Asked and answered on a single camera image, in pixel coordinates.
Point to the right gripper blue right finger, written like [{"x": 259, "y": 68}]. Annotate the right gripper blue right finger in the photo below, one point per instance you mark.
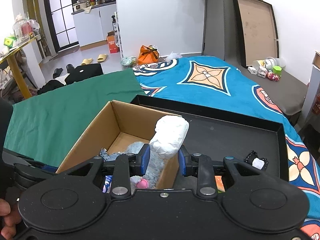
[{"x": 205, "y": 170}]

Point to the yellow table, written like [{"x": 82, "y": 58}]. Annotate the yellow table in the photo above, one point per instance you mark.
[{"x": 10, "y": 57}]

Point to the black heart cushion white patch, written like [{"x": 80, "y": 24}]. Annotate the black heart cushion white patch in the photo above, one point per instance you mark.
[{"x": 254, "y": 160}]

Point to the white soft bundle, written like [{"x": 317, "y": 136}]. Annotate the white soft bundle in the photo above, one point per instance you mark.
[{"x": 170, "y": 133}]

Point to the orange cardboard box on floor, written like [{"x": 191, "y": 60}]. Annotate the orange cardboard box on floor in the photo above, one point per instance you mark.
[{"x": 112, "y": 42}]

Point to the white plastic jar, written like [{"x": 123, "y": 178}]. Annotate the white plastic jar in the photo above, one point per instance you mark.
[{"x": 269, "y": 63}]

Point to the grey plush mouse toy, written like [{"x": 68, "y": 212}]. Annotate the grey plush mouse toy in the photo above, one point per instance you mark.
[{"x": 155, "y": 166}]

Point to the white kitchen cabinet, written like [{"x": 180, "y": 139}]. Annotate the white kitchen cabinet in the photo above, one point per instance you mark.
[{"x": 93, "y": 27}]

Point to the blue patterned fabric pouch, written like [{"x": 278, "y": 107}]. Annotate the blue patterned fabric pouch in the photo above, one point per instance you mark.
[{"x": 109, "y": 157}]

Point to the white desk with black top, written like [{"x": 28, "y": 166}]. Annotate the white desk with black top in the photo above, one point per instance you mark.
[{"x": 311, "y": 103}]

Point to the person's left hand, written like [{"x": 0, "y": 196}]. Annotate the person's left hand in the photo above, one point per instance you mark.
[{"x": 10, "y": 217}]

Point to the orange bag on floor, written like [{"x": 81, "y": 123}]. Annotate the orange bag on floor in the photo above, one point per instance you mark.
[{"x": 148, "y": 55}]

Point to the green cup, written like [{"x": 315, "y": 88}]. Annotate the green cup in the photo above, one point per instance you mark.
[{"x": 277, "y": 70}]

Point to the large framed board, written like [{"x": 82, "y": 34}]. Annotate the large framed board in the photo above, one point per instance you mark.
[{"x": 257, "y": 30}]

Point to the black plastic tray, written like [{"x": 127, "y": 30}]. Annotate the black plastic tray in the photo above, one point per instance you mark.
[{"x": 218, "y": 133}]

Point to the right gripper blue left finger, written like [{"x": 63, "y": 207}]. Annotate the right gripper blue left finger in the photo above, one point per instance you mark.
[{"x": 122, "y": 168}]

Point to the blue patterned blanket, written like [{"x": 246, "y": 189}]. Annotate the blue patterned blanket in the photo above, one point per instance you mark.
[{"x": 212, "y": 82}]

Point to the plush hamburger toy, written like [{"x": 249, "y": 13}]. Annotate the plush hamburger toy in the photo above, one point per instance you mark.
[{"x": 219, "y": 184}]

